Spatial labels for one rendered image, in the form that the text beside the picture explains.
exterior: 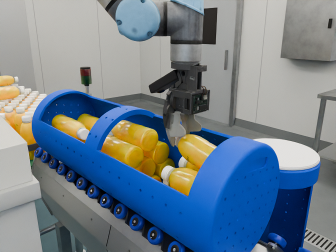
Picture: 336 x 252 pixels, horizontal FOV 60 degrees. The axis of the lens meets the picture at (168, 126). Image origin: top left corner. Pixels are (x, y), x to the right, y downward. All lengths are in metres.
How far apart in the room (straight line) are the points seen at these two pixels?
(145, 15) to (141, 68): 6.04
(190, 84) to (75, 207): 0.63
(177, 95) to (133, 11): 0.25
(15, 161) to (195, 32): 0.47
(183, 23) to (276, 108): 3.78
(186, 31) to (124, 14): 0.19
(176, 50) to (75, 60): 5.21
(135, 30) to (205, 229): 0.38
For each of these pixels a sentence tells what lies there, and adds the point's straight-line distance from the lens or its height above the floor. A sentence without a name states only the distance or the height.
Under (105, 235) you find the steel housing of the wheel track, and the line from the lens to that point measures 0.96.
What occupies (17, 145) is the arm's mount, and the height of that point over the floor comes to 1.24.
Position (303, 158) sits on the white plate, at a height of 1.04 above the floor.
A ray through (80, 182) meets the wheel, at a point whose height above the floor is 0.97.
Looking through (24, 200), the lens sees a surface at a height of 1.12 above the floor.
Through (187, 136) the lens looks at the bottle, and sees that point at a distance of 0.73.
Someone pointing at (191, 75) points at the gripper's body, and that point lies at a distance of 0.68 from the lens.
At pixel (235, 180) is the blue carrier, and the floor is 1.18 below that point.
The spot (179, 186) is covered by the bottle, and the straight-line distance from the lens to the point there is 0.68.
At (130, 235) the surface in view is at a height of 0.92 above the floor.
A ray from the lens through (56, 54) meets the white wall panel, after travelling 5.71.
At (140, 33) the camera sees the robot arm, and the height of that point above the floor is 1.45.
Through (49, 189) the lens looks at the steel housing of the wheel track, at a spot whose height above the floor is 0.86.
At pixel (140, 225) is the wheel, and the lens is 0.82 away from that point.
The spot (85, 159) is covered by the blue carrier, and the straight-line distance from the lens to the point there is 0.89.
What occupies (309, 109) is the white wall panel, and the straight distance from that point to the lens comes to 4.18.
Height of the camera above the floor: 1.45
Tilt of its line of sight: 18 degrees down
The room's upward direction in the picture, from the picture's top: straight up
